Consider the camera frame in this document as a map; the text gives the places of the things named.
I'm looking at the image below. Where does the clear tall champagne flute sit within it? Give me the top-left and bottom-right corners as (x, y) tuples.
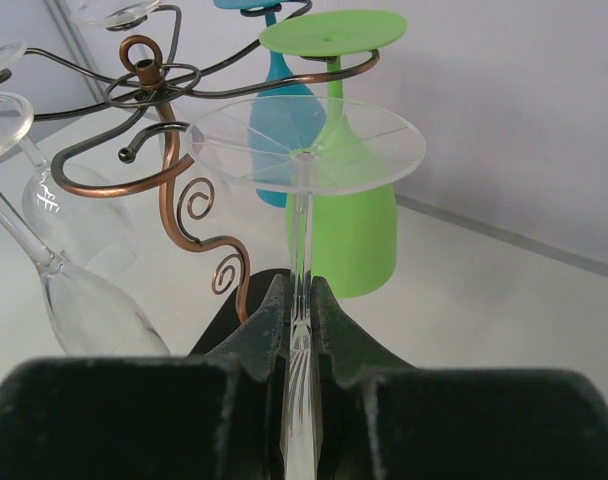
(71, 0), (162, 28)

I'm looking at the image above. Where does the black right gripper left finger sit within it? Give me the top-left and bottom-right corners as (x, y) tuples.
(0, 272), (287, 479)

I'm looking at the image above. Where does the green plastic wine glass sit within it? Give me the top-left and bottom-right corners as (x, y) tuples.
(260, 9), (407, 299)

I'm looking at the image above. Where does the blue plastic wine glass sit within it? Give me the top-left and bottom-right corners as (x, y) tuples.
(213, 1), (325, 208)

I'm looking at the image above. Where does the clear flute glass front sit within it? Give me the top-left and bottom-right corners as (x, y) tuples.
(0, 91), (171, 357)

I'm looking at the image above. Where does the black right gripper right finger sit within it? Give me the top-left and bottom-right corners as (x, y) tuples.
(311, 278), (608, 479)

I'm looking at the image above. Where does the clear wine glass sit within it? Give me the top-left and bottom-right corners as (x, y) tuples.
(0, 39), (138, 274)

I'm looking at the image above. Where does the metal wine glass rack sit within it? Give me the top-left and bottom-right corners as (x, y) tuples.
(0, 0), (420, 371)

